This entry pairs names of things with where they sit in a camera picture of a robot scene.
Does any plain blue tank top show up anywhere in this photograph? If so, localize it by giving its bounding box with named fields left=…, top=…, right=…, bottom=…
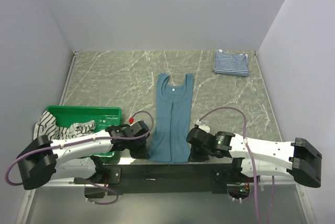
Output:
left=149, top=73, right=194, bottom=164

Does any blue white striped tank top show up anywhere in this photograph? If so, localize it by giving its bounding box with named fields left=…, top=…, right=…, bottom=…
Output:
left=212, top=50, right=249, bottom=77

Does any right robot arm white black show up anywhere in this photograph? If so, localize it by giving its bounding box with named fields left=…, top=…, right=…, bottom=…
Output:
left=186, top=126, right=322, bottom=188

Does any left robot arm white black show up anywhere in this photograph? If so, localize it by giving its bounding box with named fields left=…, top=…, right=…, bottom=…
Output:
left=17, top=120, right=152, bottom=190

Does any black white striped tank top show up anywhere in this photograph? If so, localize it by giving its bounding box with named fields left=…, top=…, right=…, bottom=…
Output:
left=32, top=111, right=96, bottom=140

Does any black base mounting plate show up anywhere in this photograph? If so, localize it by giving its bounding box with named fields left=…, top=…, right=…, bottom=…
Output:
left=92, top=160, right=254, bottom=195

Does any green plastic basket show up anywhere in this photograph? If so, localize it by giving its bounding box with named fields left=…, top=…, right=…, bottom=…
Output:
left=46, top=106, right=121, bottom=133

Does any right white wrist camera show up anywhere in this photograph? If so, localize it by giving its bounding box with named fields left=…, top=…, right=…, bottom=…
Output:
left=195, top=120, right=210, bottom=133

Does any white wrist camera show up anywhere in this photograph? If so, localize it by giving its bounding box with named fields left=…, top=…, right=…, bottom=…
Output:
left=195, top=120, right=210, bottom=133
left=129, top=117, right=136, bottom=125

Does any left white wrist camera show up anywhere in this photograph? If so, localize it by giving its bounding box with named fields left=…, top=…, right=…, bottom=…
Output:
left=129, top=117, right=136, bottom=125

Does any aluminium rail frame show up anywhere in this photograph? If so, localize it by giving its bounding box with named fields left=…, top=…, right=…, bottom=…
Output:
left=17, top=178, right=316, bottom=223

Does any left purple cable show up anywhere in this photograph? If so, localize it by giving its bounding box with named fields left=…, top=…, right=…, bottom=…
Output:
left=5, top=110, right=155, bottom=206

